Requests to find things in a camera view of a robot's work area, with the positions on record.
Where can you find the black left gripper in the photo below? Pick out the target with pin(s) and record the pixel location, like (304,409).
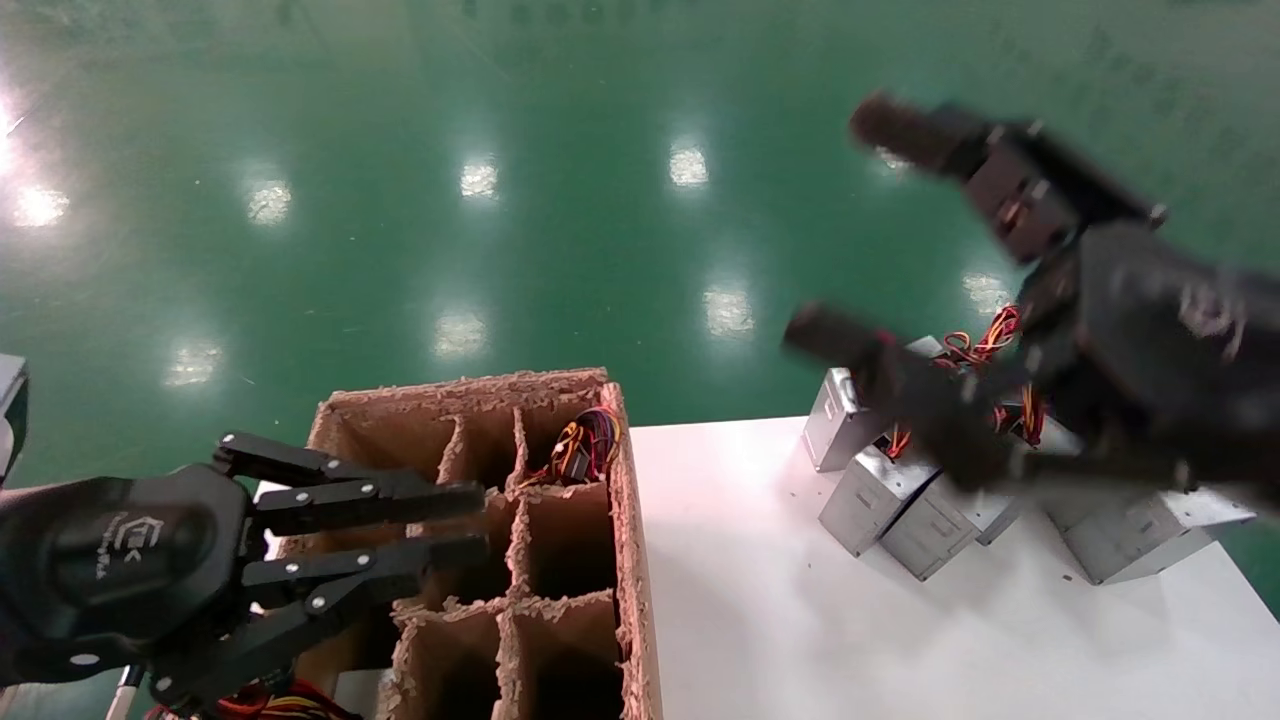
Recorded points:
(120,570)

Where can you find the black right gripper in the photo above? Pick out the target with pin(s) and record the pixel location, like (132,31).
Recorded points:
(1170,350)

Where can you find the grey metal power supply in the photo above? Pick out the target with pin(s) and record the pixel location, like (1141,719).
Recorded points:
(940,530)
(1003,520)
(875,500)
(835,425)

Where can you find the brown cardboard divider box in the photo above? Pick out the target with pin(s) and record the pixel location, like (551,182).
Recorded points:
(560,540)

